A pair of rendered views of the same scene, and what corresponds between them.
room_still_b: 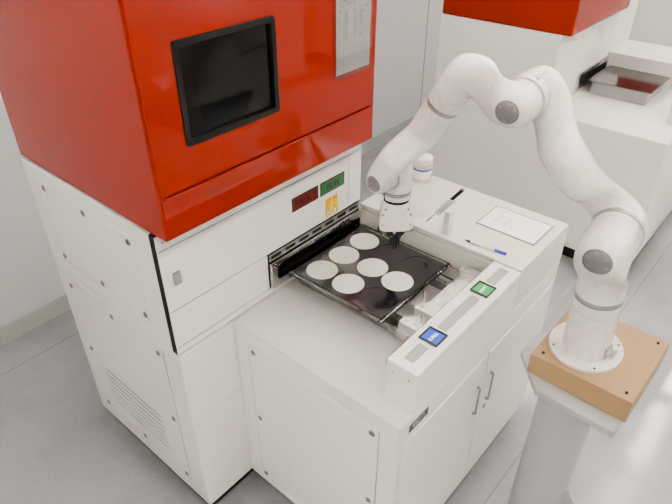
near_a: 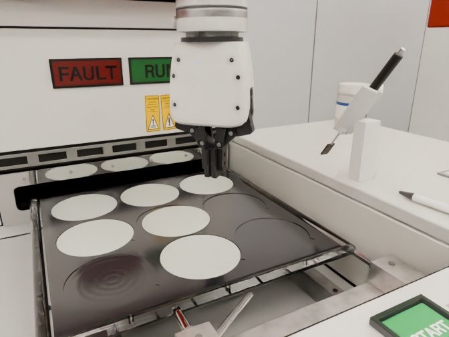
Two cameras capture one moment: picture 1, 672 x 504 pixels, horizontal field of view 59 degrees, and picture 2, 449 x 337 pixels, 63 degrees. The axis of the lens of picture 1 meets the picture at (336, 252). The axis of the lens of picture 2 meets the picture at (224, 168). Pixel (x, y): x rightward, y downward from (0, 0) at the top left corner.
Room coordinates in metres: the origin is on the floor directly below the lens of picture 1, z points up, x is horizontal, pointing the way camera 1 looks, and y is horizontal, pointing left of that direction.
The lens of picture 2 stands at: (1.10, -0.37, 1.15)
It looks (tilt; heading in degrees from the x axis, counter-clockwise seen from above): 19 degrees down; 22
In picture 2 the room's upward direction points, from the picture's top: straight up
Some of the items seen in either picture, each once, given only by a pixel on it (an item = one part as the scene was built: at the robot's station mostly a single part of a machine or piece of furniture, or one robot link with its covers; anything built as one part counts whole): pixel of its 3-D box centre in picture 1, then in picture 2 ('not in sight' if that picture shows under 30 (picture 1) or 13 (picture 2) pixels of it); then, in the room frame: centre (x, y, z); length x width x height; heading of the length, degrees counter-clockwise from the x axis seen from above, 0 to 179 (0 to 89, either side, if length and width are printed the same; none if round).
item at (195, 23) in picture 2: (396, 193); (210, 24); (1.53, -0.18, 1.17); 0.09 x 0.08 x 0.03; 91
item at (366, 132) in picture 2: (444, 213); (357, 130); (1.64, -0.35, 1.03); 0.06 x 0.04 x 0.13; 49
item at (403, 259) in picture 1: (369, 268); (171, 220); (1.53, -0.11, 0.90); 0.34 x 0.34 x 0.01; 49
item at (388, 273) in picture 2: (471, 275); (408, 285); (1.49, -0.43, 0.89); 0.08 x 0.03 x 0.03; 49
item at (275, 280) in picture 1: (318, 246); (127, 179); (1.65, 0.06, 0.89); 0.44 x 0.02 x 0.10; 139
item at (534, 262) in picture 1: (459, 230); (401, 198); (1.76, -0.43, 0.89); 0.62 x 0.35 x 0.14; 49
